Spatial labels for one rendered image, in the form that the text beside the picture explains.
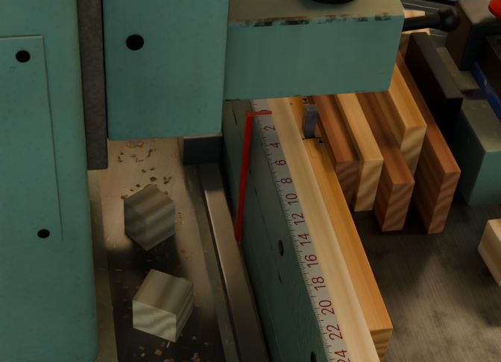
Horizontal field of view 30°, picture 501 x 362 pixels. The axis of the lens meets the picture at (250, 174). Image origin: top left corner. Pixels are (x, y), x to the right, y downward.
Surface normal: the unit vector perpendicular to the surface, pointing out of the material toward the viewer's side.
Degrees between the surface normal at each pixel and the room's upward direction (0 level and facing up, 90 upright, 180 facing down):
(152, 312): 90
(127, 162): 0
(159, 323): 90
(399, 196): 90
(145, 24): 90
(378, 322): 0
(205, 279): 0
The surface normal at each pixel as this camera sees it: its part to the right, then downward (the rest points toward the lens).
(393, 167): 0.07, -0.73
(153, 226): 0.69, 0.53
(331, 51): 0.19, 0.68
